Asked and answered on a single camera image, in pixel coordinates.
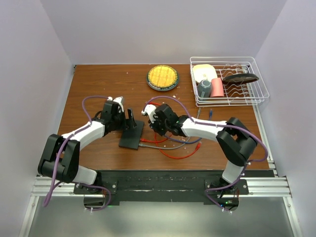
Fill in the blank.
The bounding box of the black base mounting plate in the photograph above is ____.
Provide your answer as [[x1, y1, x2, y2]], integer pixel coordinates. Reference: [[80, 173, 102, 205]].
[[74, 170, 249, 207]]

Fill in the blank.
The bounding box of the cream plate in rack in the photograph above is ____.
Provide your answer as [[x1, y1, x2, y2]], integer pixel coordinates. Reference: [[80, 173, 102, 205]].
[[193, 64, 218, 84]]

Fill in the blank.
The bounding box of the yellow round plate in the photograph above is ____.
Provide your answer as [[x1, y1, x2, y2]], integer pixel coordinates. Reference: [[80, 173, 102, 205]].
[[146, 65, 179, 91]]

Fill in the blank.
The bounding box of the grey ethernet cable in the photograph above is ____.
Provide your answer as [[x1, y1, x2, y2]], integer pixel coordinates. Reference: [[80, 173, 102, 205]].
[[139, 107, 202, 150]]

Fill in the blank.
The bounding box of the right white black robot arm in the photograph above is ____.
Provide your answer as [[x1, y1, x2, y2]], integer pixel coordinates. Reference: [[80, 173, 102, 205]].
[[141, 104, 258, 194]]

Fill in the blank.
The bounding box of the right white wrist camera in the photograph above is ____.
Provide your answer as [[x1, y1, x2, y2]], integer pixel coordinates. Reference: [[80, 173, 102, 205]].
[[141, 104, 156, 123]]

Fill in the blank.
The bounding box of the black network switch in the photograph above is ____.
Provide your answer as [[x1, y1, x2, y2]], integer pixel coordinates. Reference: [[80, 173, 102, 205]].
[[118, 120, 144, 150]]

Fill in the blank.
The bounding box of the short red ethernet cable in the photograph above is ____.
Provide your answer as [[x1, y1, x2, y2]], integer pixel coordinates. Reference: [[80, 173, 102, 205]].
[[139, 100, 168, 144]]

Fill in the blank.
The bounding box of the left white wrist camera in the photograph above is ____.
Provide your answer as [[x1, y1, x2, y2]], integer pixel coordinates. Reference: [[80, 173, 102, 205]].
[[107, 96, 124, 112]]

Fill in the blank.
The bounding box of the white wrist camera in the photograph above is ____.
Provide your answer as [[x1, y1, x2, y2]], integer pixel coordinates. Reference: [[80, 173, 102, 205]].
[[107, 96, 124, 112], [141, 104, 156, 123]]

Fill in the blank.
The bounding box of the blue ethernet cable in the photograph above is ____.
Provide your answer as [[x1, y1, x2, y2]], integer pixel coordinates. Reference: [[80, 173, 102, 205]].
[[162, 108, 213, 144]]

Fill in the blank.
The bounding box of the aluminium frame rail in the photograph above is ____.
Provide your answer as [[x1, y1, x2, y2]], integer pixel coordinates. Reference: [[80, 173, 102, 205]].
[[20, 157, 303, 237]]

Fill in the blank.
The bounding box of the white wire dish rack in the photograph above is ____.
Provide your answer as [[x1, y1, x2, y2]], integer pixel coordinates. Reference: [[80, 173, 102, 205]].
[[190, 56, 270, 107]]

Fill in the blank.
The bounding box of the dark brown plate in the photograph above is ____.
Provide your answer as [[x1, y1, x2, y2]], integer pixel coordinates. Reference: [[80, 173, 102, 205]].
[[223, 73, 259, 85]]

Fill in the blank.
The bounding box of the grey mug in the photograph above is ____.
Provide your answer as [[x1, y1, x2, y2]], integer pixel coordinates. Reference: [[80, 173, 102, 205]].
[[197, 79, 212, 98]]

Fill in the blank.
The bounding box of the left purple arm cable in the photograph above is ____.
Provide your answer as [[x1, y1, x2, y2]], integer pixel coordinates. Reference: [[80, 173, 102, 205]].
[[42, 95, 111, 212]]

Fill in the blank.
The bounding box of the pink cup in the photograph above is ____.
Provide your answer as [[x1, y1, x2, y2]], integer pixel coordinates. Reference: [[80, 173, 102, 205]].
[[210, 78, 224, 98]]

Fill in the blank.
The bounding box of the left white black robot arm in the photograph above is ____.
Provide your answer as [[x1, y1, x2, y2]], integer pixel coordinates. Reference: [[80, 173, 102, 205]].
[[38, 101, 137, 194]]

